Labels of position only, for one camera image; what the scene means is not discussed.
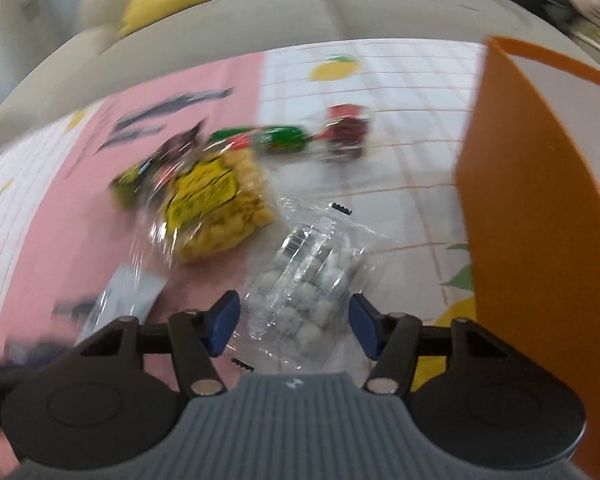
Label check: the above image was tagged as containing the beige sofa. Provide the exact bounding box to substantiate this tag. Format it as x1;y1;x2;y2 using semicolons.
0;0;600;136

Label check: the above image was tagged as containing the green candy packet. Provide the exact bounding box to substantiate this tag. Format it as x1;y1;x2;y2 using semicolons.
209;124;322;159

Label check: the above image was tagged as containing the printed checked tablecloth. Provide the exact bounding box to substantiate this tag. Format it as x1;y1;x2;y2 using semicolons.
0;40;498;480

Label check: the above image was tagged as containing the clear grey snack packet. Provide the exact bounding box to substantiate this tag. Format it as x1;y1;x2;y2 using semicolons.
76;265;169;347

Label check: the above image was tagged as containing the clear packet of white balls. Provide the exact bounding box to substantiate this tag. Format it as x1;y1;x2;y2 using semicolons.
232;195;397;377

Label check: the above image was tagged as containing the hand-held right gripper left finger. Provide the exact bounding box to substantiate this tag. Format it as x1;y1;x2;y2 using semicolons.
80;290;242;396

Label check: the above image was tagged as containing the orange cardboard box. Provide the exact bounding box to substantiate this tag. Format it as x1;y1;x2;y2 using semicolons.
455;34;600;478

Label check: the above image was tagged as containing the dark green snack packet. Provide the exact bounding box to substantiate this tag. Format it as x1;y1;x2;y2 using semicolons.
110;132;207;212

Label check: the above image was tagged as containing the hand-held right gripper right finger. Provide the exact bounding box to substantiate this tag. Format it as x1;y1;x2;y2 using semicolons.
348;294;508;395

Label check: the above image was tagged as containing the dark red snack packet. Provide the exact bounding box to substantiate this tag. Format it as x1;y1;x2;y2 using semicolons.
320;104;374;162

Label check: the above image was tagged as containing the clear bag of yellow chips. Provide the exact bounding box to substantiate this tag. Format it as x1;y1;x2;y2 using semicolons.
150;152;277;267

